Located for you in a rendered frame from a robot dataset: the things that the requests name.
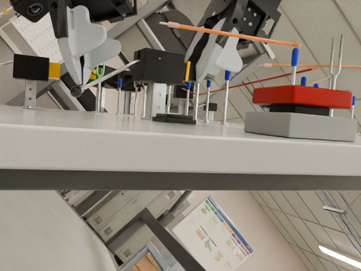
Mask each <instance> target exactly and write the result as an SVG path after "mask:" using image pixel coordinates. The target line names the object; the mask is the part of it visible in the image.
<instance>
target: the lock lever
mask: <svg viewBox="0 0 361 271"><path fill-rule="evenodd" d="M138 63H140V59H138V60H135V61H132V62H130V63H129V64H127V65H125V66H123V67H121V68H119V69H117V70H115V71H113V72H111V73H109V74H107V75H105V76H102V77H100V78H98V79H96V80H94V81H92V82H90V83H88V84H86V85H85V86H83V87H80V88H81V91H82V92H84V90H85V89H87V88H89V87H91V86H93V85H95V84H97V83H99V82H102V81H104V80H106V79H108V78H110V77H112V76H114V75H116V74H118V73H120V72H122V71H124V70H126V69H128V68H129V67H131V66H133V65H135V64H138Z"/></svg>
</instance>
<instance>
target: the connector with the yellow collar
mask: <svg viewBox="0 0 361 271"><path fill-rule="evenodd" d="M186 64H187V63H184V73H183V78H185V72H186ZM195 81H196V70H195V66H194V65H190V70H189V77H188V81H184V82H195Z"/></svg>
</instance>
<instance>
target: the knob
mask: <svg viewBox="0 0 361 271"><path fill-rule="evenodd" d="M70 94H71V95H72V96H73V97H80V95H81V94H82V91H81V88H80V87H79V86H73V87H72V88H71V90H70Z"/></svg>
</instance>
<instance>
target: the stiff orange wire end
mask: <svg viewBox="0 0 361 271"><path fill-rule="evenodd" d="M159 24H163V25H167V26H168V27H172V28H183V29H187V30H194V31H200V32H206V33H213V34H219V35H226V36H230V37H236V38H242V39H249V40H256V41H262V42H268V43H272V44H279V45H285V46H291V47H295V46H297V47H300V46H301V44H299V43H290V42H284V41H278V40H271V39H265V38H259V37H252V36H248V35H242V34H236V33H230V32H224V31H217V30H211V29H207V28H201V27H194V26H188V25H182V24H179V23H174V22H168V23H164V22H159Z"/></svg>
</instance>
